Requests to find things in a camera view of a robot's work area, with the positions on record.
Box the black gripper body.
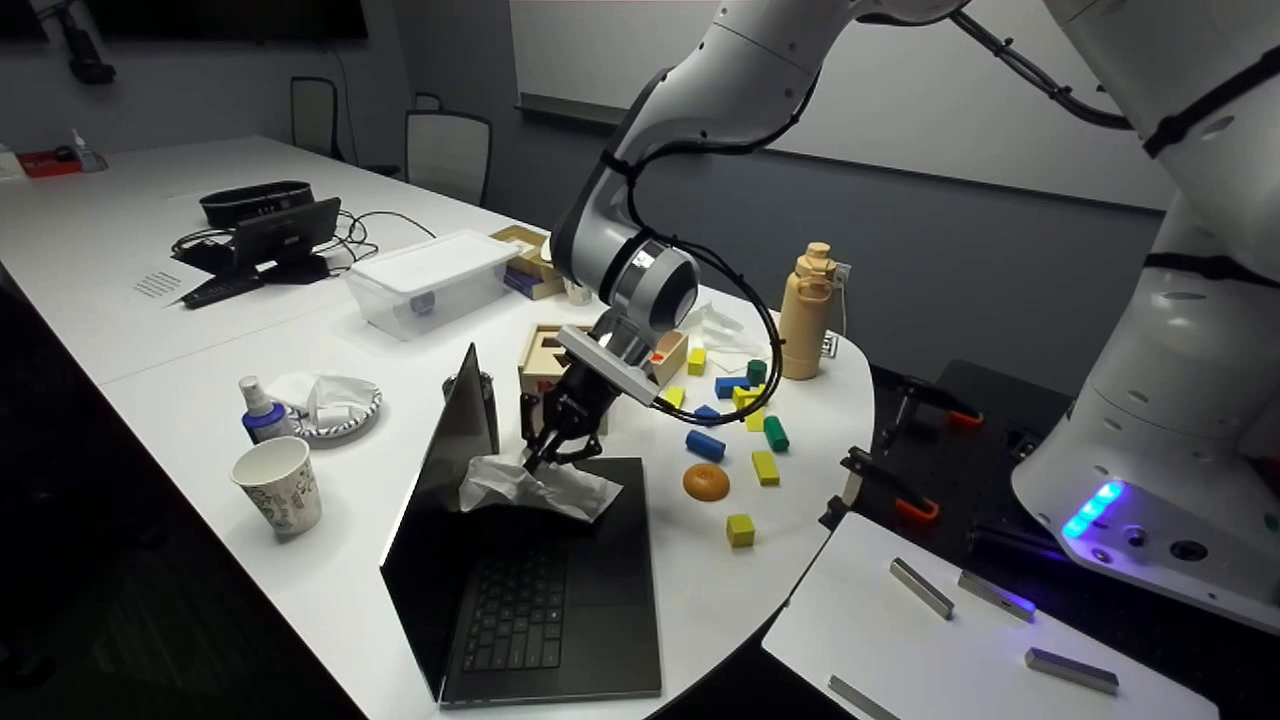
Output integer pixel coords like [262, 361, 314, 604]
[544, 327, 657, 437]

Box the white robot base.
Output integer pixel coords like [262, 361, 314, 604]
[1010, 269, 1280, 634]

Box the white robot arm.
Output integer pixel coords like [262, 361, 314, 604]
[550, 0, 1280, 449]

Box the white napkin pile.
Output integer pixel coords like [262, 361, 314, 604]
[692, 304, 769, 357]

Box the black laptop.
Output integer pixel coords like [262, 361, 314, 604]
[378, 351, 659, 709]

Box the wooden shape sorter cube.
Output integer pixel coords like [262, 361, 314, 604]
[515, 324, 567, 441]

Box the small wooden tray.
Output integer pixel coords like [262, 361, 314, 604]
[649, 334, 688, 383]

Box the blue rectangular block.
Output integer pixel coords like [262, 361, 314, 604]
[682, 427, 724, 463]

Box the orange round disc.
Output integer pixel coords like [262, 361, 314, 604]
[682, 463, 730, 505]

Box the small blue block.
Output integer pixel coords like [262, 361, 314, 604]
[692, 405, 719, 427]

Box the yellow arch block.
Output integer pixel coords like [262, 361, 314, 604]
[730, 383, 762, 407]

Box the yellow cube block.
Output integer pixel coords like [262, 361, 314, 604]
[724, 512, 757, 547]

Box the yellow rectangular block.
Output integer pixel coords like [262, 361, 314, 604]
[753, 454, 781, 489]

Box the green octagonal block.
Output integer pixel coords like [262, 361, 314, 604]
[762, 415, 793, 454]

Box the white plastic container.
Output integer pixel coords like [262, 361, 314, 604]
[348, 232, 515, 340]

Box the tan water bottle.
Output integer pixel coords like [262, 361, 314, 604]
[781, 241, 834, 382]

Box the grey office chair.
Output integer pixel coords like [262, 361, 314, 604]
[287, 75, 338, 158]
[404, 95, 490, 204]

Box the patterned paper cup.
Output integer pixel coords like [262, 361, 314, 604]
[232, 437, 323, 539]

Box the black tablet on stand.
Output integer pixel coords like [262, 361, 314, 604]
[178, 202, 338, 309]

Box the white board with bars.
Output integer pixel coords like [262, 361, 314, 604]
[762, 518, 1219, 720]

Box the red object on table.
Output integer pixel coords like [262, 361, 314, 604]
[15, 146, 84, 181]

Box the black clamp mount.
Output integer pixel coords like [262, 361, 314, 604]
[825, 361, 1066, 563]

